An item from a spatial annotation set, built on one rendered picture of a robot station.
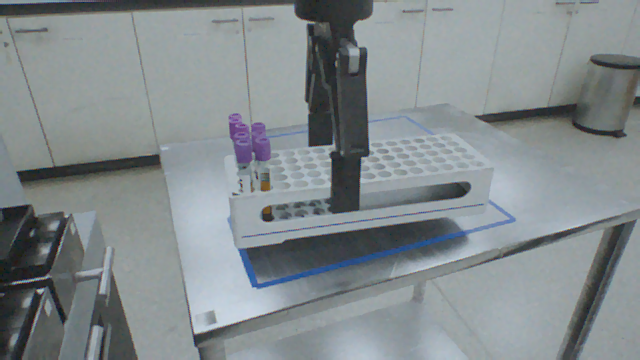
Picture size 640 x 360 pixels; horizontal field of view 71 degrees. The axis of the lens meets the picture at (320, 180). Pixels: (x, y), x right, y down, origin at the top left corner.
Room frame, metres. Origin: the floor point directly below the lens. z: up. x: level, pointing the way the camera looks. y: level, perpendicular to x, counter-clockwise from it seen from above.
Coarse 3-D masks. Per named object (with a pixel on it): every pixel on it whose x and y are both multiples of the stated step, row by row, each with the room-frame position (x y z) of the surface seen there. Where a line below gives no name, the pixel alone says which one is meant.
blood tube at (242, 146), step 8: (240, 144) 0.38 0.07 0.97; (248, 144) 0.38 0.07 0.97; (240, 152) 0.38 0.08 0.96; (248, 152) 0.38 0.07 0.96; (240, 160) 0.38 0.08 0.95; (248, 160) 0.38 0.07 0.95; (240, 168) 0.38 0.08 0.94; (248, 168) 0.38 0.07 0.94; (240, 176) 0.38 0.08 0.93; (248, 176) 0.38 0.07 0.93; (240, 184) 0.39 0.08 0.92; (248, 184) 0.38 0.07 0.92; (248, 192) 0.38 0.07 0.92
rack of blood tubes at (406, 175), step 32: (224, 160) 0.46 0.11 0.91; (288, 160) 0.46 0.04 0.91; (320, 160) 0.46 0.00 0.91; (384, 160) 0.46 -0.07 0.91; (416, 160) 0.46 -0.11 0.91; (448, 160) 0.46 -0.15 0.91; (480, 160) 0.46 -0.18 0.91; (256, 192) 0.39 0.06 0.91; (288, 192) 0.39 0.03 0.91; (320, 192) 0.39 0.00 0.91; (384, 192) 0.48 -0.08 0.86; (416, 192) 0.48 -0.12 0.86; (448, 192) 0.48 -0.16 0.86; (480, 192) 0.44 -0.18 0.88; (256, 224) 0.38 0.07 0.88; (288, 224) 0.39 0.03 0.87; (320, 224) 0.39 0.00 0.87; (352, 224) 0.40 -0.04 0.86; (384, 224) 0.41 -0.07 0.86
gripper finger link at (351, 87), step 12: (360, 48) 0.39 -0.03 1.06; (360, 60) 0.38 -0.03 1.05; (336, 72) 0.39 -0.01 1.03; (360, 72) 0.39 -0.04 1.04; (348, 84) 0.38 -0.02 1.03; (360, 84) 0.38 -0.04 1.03; (348, 96) 0.38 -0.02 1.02; (360, 96) 0.38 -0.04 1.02; (348, 108) 0.38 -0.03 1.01; (360, 108) 0.38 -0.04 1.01; (348, 120) 0.37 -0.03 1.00; (360, 120) 0.37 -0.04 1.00; (348, 132) 0.37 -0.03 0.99; (360, 132) 0.37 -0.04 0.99; (348, 144) 0.37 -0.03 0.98; (348, 156) 0.36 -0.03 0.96; (360, 156) 0.37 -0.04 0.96
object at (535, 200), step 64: (384, 128) 0.78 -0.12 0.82; (448, 128) 0.78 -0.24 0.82; (192, 192) 0.54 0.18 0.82; (512, 192) 0.54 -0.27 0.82; (576, 192) 0.54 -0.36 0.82; (192, 256) 0.40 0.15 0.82; (256, 256) 0.40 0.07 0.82; (320, 256) 0.40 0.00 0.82; (384, 256) 0.40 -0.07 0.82; (448, 256) 0.40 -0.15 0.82; (192, 320) 0.31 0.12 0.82; (256, 320) 0.31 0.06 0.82; (384, 320) 0.82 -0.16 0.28; (576, 320) 0.51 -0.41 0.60
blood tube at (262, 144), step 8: (256, 144) 0.39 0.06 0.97; (264, 144) 0.39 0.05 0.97; (256, 152) 0.39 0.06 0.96; (264, 152) 0.39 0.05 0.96; (264, 160) 0.39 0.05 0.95; (264, 168) 0.39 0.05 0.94; (264, 176) 0.39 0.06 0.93; (264, 184) 0.39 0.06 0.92; (264, 208) 0.39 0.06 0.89; (264, 216) 0.39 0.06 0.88
